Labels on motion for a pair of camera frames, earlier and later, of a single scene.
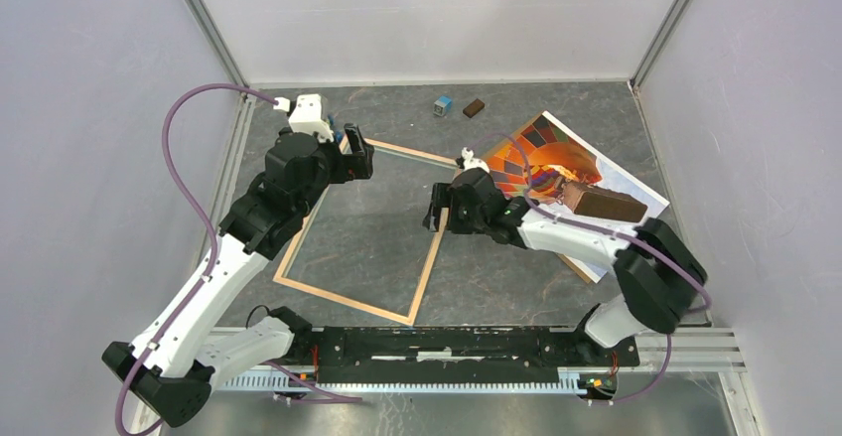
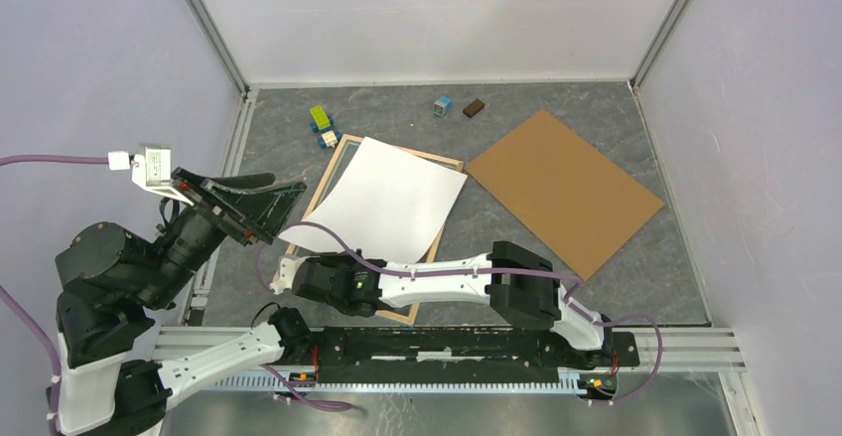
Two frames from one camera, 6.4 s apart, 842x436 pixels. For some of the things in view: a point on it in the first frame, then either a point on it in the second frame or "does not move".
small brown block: (474, 107) does not move
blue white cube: (443, 105) does not move
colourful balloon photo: (506, 164) to (386, 203)
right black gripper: (443, 195) to (324, 260)
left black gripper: (355, 165) to (266, 210)
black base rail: (462, 355) does not move
